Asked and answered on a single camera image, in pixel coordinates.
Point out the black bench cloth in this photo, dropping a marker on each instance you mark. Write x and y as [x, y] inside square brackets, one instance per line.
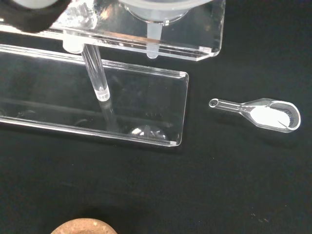
[219, 182]

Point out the clear acrylic funnel stand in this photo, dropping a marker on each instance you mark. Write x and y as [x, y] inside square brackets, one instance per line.
[136, 97]

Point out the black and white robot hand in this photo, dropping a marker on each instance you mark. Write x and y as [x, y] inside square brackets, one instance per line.
[31, 19]

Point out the glass weighing funnel with powder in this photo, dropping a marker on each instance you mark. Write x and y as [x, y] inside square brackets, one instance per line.
[265, 115]

